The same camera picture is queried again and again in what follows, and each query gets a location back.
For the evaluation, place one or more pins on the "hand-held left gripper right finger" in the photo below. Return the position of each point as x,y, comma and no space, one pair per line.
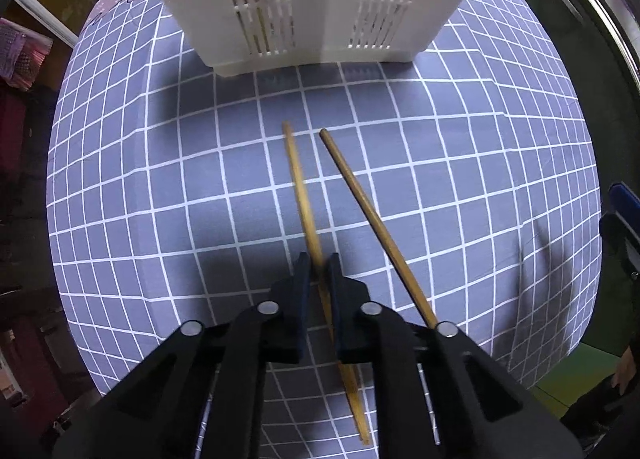
337,311

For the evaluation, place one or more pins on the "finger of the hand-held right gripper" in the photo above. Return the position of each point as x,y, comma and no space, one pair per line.
617,239
627,196

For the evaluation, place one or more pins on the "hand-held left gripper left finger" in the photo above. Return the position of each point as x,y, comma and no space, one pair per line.
300,309

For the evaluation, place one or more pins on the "dark wooden chopstick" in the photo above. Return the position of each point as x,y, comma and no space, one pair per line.
365,209

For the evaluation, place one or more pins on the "light bamboo chopstick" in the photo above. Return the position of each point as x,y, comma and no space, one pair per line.
300,184

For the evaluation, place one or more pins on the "person's right forearm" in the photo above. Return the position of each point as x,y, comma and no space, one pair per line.
626,369

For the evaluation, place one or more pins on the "blue checked tablecloth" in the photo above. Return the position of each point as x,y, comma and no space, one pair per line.
200,189

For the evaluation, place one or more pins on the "kitchen countertop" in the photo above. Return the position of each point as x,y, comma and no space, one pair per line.
602,1

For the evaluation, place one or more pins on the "dark kitchen cabinets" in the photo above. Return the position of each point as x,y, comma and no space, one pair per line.
550,9

